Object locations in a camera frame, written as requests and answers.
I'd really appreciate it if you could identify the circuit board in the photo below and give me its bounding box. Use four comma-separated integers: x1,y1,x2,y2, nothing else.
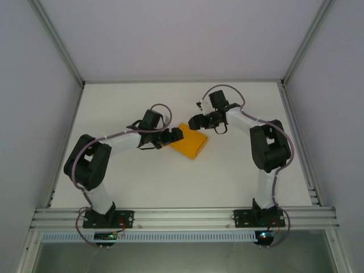
94,231,126,242
255,230,278,242

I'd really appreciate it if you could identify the yellow cardboard box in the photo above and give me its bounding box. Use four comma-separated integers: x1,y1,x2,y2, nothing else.
168,122,209,162

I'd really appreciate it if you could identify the aluminium frame post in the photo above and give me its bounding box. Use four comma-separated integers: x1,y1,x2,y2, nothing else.
27,0,86,88
280,0,335,86

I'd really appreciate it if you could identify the right circuit board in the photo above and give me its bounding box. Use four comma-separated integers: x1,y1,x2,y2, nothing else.
255,230,278,242

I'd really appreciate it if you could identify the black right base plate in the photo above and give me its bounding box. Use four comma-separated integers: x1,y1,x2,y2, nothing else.
233,209,286,229

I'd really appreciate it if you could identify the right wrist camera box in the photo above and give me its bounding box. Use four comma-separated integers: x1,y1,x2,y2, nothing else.
197,97,214,114

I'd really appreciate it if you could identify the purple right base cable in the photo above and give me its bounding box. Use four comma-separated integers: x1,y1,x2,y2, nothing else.
266,210,291,249

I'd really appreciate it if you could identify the light blue slotted cable duct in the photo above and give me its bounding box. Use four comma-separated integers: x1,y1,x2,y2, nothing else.
42,230,257,242

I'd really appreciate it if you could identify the aluminium mounting rail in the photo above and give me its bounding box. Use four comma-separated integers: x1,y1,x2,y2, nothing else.
30,206,341,230

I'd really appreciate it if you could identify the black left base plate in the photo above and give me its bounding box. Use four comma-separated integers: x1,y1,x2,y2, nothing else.
82,209,135,229

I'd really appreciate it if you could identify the aluminium side rail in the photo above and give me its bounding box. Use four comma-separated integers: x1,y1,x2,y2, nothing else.
45,85,85,208
278,85,322,207

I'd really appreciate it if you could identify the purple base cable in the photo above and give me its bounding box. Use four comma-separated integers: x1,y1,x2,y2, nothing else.
75,209,96,247
266,210,291,249

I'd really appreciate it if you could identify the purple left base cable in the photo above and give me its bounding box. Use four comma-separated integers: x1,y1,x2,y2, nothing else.
75,209,96,247

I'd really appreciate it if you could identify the left circuit board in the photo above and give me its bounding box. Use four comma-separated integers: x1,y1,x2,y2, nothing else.
94,231,126,242

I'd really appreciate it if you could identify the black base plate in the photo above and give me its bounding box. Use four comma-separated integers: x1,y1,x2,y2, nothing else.
233,209,286,229
82,209,135,229

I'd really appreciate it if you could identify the aluminium frame leg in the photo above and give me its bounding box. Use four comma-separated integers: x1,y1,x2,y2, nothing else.
15,230,43,273
325,229,350,273

